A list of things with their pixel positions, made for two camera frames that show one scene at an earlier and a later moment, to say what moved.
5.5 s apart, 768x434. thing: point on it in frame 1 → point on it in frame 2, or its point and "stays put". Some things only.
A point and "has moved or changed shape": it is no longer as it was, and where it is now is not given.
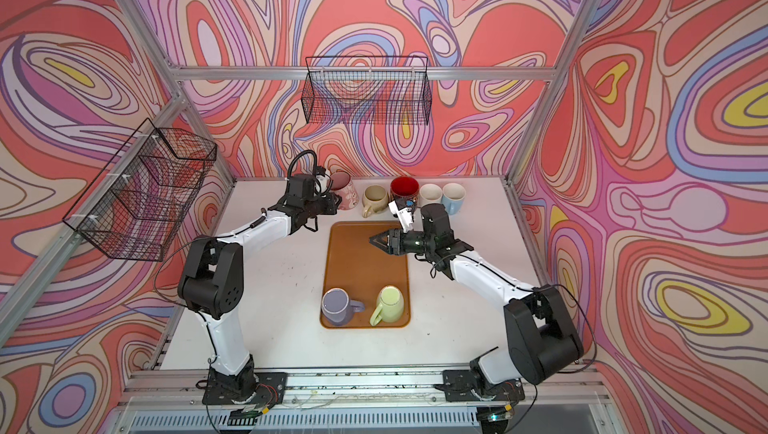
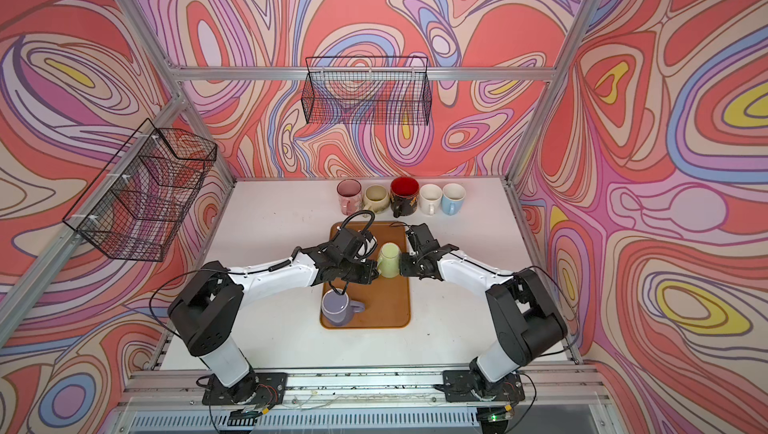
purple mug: x=337 y=308 stays put
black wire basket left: x=135 y=208 stays put
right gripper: x=395 y=241 → x=405 y=269
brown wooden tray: x=353 y=262 stays put
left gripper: x=332 y=206 → x=371 y=267
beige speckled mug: x=375 y=199 stays put
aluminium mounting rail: x=179 y=389 stays put
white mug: x=430 y=194 stays put
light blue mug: x=453 y=197 stays put
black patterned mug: x=403 y=187 stays put
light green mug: x=390 y=306 → x=389 y=260
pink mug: x=342 y=183 has moved or changed shape
